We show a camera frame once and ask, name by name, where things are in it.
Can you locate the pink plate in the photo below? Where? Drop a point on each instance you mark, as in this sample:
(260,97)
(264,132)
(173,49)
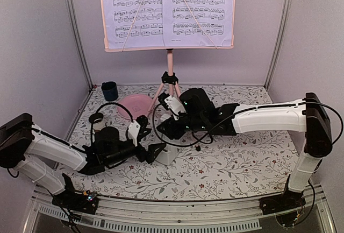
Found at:
(137,104)

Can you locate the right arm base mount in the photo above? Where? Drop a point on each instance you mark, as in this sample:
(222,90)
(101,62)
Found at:
(282,202)

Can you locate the pink music stand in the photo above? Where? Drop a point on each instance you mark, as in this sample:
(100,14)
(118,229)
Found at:
(169,77)

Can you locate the front aluminium rail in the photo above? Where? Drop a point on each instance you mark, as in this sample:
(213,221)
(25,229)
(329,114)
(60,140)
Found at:
(129,215)

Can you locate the white metronome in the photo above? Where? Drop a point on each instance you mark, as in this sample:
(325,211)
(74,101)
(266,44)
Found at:
(169,153)

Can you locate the left aluminium frame post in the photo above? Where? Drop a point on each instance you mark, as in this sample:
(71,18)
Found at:
(78,43)

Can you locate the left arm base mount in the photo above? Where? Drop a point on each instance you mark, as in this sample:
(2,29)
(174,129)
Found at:
(70,199)

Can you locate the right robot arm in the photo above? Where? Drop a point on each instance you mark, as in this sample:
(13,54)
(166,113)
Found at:
(193,111)

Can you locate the right aluminium frame post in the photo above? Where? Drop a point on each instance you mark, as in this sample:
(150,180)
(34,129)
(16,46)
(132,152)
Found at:
(278,42)

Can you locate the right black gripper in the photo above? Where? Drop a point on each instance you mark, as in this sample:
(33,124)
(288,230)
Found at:
(171,132)

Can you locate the dark blue mug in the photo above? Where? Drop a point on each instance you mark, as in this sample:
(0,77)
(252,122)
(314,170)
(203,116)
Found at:
(110,91)

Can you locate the aluminium frame post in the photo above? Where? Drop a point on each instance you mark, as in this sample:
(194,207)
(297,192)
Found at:
(78,43)
(278,42)

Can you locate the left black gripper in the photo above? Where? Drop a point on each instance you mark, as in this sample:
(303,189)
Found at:
(151,156)

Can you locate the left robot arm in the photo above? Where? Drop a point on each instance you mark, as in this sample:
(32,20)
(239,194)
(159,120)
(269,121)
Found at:
(23,144)

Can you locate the paper coffee cup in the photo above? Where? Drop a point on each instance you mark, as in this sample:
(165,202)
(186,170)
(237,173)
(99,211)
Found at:
(97,121)

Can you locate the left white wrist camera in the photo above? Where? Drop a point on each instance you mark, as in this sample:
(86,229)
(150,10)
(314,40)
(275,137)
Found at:
(133,132)

